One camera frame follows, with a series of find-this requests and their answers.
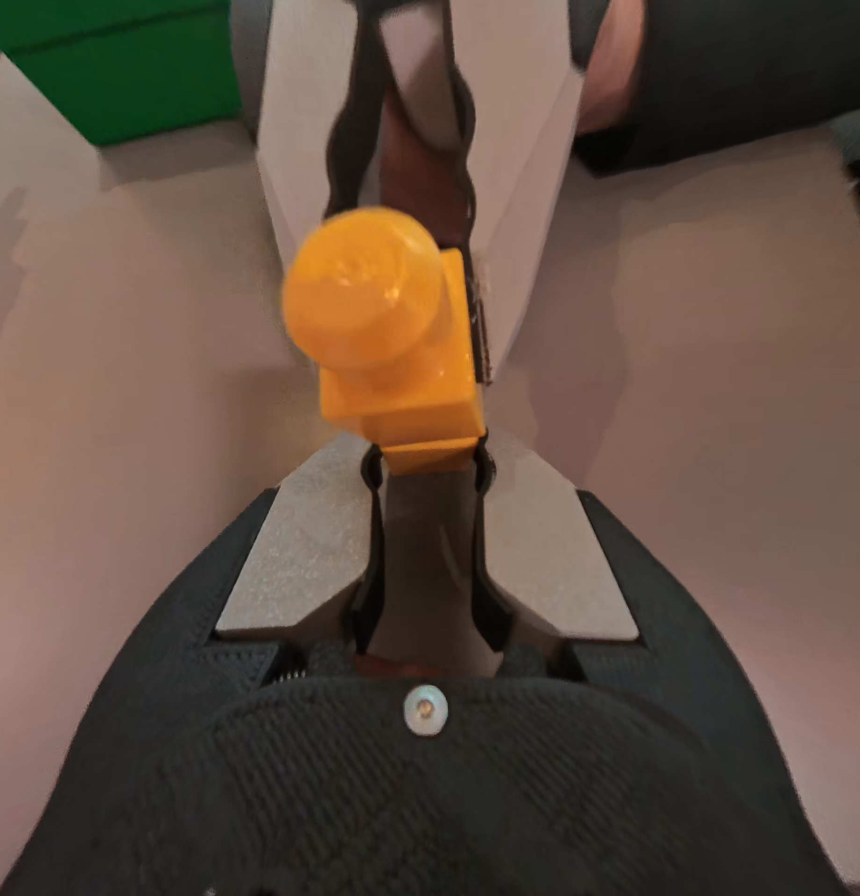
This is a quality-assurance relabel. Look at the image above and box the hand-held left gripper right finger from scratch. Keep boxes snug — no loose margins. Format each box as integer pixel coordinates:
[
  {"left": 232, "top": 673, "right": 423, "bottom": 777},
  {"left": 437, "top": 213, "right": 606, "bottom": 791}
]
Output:
[{"left": 472, "top": 434, "right": 642, "bottom": 656}]

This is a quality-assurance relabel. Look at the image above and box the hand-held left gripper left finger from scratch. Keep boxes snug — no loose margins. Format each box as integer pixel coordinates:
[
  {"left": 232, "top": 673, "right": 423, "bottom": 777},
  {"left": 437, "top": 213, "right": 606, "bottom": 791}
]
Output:
[{"left": 213, "top": 434, "right": 388, "bottom": 656}]

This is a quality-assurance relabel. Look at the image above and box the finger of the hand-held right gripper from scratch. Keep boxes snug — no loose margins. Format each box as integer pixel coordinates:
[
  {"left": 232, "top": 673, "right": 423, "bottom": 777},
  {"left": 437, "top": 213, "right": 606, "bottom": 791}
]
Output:
[
  {"left": 255, "top": 0, "right": 389, "bottom": 274},
  {"left": 430, "top": 0, "right": 588, "bottom": 386}
]

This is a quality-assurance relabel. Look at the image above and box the yellow mega block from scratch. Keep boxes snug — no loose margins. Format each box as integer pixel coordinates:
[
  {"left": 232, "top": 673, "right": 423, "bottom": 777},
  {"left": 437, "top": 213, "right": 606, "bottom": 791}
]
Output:
[
  {"left": 379, "top": 437, "right": 484, "bottom": 478},
  {"left": 281, "top": 208, "right": 490, "bottom": 452}
]

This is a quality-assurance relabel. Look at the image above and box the person's right forearm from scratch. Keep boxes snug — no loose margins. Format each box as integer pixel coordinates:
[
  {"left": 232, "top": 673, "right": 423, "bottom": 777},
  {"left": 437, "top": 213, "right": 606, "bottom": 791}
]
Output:
[{"left": 599, "top": 0, "right": 860, "bottom": 176}]

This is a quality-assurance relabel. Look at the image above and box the person's right hand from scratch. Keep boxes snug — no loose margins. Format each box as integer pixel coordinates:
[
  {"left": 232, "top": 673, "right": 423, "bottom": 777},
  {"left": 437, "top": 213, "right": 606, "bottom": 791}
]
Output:
[{"left": 576, "top": 0, "right": 649, "bottom": 137}]

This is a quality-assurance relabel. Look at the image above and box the green plastic bin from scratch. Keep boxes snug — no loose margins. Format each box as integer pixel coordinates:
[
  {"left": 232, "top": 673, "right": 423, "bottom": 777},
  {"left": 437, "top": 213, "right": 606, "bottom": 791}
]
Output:
[{"left": 0, "top": 0, "right": 245, "bottom": 148}]

